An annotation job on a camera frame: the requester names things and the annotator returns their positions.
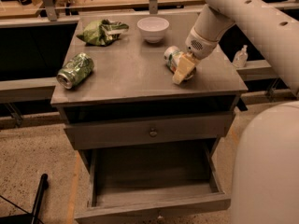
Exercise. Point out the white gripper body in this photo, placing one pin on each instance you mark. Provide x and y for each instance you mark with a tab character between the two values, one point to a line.
199	47

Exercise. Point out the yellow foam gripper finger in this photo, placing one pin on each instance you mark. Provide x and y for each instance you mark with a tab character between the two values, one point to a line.
186	67

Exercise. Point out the white 7up soda can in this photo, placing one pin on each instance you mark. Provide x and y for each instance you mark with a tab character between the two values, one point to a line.
169	56

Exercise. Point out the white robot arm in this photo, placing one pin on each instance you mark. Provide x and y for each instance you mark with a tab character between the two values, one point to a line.
265	186

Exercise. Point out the grey wooden drawer cabinet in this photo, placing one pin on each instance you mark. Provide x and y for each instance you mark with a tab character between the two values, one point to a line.
131	81

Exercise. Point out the green crushed soda can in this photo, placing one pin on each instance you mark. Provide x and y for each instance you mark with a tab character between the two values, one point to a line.
75	70

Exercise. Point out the closed grey top drawer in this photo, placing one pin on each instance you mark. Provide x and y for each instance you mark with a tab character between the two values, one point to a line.
129	132

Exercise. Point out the open grey middle drawer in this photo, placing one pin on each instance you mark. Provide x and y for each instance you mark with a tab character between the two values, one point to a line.
136	183

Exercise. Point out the clear hand sanitizer bottle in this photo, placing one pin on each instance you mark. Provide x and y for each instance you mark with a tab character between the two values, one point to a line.
241	57

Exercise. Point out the white ceramic bowl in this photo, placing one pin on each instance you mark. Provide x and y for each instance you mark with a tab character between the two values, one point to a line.
153	29

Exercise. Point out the green chip bag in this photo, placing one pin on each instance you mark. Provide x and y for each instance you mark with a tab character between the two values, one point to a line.
103	32

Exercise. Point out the black pole stand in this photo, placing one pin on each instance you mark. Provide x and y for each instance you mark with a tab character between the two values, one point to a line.
42	187

